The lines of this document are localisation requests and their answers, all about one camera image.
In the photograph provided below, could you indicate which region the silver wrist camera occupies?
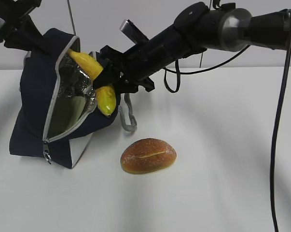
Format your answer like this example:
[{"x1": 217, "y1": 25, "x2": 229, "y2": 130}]
[{"x1": 119, "y1": 19, "x2": 149, "y2": 44}]

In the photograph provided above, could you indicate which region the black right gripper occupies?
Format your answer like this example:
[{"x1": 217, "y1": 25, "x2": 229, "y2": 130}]
[{"x1": 93, "y1": 36, "x2": 179, "y2": 93}]

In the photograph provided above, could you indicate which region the yellow banana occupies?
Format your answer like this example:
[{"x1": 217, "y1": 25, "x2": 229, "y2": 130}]
[{"x1": 67, "y1": 48, "x2": 117, "y2": 117}]

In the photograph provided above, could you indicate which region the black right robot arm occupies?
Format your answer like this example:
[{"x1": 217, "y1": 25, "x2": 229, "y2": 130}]
[{"x1": 93, "y1": 2, "x2": 291, "y2": 93}]

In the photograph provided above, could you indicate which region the brown bread roll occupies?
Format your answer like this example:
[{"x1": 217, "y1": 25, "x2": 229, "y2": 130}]
[{"x1": 120, "y1": 138, "x2": 177, "y2": 174}]

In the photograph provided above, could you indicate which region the navy and white lunch bag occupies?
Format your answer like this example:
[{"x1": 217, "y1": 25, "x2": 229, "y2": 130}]
[{"x1": 9, "y1": 28, "x2": 130, "y2": 169}]

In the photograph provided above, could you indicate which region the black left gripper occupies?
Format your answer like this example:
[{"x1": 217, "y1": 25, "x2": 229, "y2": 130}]
[{"x1": 0, "y1": 0, "x2": 51, "y2": 54}]

